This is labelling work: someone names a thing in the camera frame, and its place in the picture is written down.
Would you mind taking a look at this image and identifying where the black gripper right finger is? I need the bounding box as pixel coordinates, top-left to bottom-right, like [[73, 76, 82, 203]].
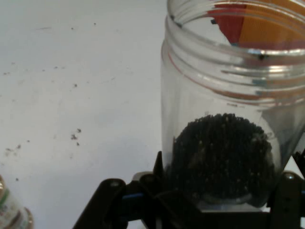
[[266, 170, 305, 229]]

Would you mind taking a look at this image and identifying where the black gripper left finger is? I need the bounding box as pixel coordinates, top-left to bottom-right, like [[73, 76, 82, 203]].
[[72, 150, 203, 229]]

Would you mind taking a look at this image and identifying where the clear jar with black seeds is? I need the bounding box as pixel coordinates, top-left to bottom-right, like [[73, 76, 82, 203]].
[[161, 0, 305, 208]]

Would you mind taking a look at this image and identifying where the spice bottle with green cap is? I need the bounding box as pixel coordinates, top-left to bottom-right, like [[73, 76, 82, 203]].
[[0, 174, 34, 229]]

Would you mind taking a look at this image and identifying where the orange foam tile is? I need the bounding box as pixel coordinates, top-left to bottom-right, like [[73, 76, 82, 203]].
[[238, 0, 305, 46]]

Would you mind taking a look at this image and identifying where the red foam block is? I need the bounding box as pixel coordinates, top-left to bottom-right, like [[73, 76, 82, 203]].
[[207, 3, 246, 44]]

